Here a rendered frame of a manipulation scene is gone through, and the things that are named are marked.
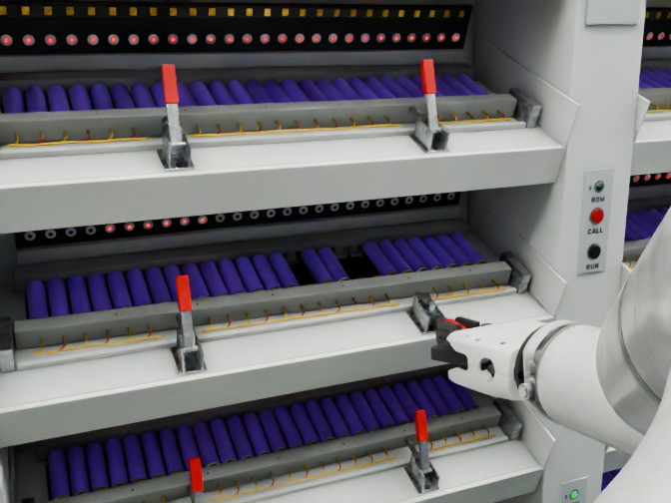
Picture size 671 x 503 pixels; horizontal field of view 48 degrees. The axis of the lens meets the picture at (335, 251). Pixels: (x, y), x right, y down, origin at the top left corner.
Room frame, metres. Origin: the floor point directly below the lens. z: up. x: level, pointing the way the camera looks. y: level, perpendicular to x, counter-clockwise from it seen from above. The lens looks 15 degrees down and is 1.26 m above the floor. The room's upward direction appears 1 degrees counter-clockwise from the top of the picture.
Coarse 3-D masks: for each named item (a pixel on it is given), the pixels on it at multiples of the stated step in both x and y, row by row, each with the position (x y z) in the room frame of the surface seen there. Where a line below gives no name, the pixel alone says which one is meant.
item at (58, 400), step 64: (64, 256) 0.79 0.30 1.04; (512, 256) 0.89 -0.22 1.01; (0, 320) 0.68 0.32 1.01; (256, 320) 0.76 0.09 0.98; (384, 320) 0.79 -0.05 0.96; (512, 320) 0.82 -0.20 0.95; (0, 384) 0.64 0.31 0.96; (64, 384) 0.65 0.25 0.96; (128, 384) 0.65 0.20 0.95; (192, 384) 0.67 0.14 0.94; (256, 384) 0.70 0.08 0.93; (320, 384) 0.73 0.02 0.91
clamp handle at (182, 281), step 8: (176, 280) 0.70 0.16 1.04; (184, 280) 0.70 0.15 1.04; (184, 288) 0.70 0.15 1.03; (184, 296) 0.69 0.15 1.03; (184, 304) 0.69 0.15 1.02; (184, 312) 0.69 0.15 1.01; (184, 320) 0.69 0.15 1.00; (184, 328) 0.69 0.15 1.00; (192, 328) 0.69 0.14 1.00; (184, 336) 0.69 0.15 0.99; (192, 336) 0.69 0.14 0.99; (184, 344) 0.69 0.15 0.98; (192, 344) 0.69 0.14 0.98
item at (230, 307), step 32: (288, 288) 0.79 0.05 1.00; (320, 288) 0.79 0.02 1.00; (352, 288) 0.80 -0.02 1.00; (384, 288) 0.82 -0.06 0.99; (416, 288) 0.83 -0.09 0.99; (448, 288) 0.85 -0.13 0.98; (32, 320) 0.69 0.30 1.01; (64, 320) 0.70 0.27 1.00; (96, 320) 0.70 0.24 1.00; (128, 320) 0.71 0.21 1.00; (160, 320) 0.72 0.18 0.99; (192, 320) 0.74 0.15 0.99; (224, 320) 0.75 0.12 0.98
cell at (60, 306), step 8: (56, 280) 0.76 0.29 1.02; (48, 288) 0.75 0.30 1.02; (56, 288) 0.75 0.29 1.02; (64, 288) 0.75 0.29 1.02; (56, 296) 0.73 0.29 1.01; (64, 296) 0.74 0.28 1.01; (56, 304) 0.72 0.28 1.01; (64, 304) 0.73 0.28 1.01; (56, 312) 0.71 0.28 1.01; (64, 312) 0.71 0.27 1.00
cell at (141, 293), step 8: (128, 272) 0.79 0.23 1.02; (136, 272) 0.79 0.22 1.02; (128, 280) 0.78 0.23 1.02; (136, 280) 0.78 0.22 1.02; (144, 280) 0.78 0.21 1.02; (136, 288) 0.76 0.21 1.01; (144, 288) 0.76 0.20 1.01; (136, 296) 0.75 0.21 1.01; (144, 296) 0.75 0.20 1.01; (136, 304) 0.74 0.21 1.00; (144, 304) 0.74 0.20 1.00
